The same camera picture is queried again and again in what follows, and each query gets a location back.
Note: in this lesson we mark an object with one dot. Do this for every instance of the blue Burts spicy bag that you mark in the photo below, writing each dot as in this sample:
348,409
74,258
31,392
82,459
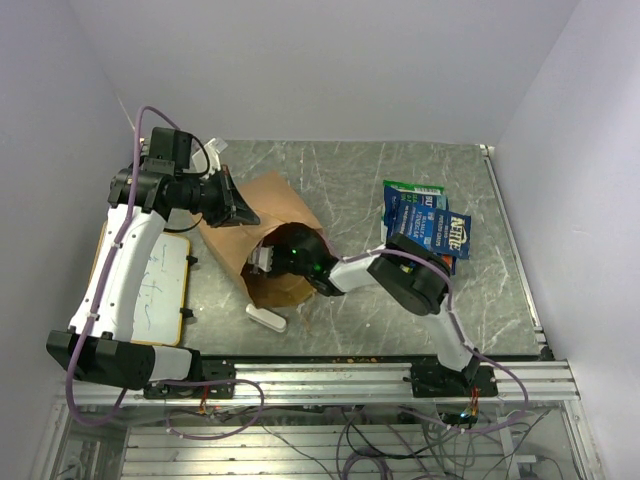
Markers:
450,262

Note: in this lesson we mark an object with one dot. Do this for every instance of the green Cheetos chips bag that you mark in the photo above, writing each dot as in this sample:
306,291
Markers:
412,187

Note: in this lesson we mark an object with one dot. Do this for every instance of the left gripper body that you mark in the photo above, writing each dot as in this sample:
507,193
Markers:
216,198

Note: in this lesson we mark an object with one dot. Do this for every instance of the white eraser block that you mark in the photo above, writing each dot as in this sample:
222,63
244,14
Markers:
266,318

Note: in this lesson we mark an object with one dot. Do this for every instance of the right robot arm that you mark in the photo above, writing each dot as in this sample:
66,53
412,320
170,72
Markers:
417,279

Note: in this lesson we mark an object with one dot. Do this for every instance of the aluminium rail frame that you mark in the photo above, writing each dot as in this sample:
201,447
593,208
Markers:
386,383

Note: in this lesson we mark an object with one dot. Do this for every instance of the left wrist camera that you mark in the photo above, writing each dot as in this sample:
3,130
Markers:
206,160

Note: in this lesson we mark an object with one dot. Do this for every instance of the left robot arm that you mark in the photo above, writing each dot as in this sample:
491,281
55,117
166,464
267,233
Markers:
97,345

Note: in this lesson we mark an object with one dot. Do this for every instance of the blue Kettle chips bag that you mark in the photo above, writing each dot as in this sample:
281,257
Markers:
439,231

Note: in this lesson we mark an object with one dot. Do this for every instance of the brown paper bag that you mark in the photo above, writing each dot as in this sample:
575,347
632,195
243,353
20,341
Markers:
279,208

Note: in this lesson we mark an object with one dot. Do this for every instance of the small whiteboard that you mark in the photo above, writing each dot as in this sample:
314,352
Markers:
160,290

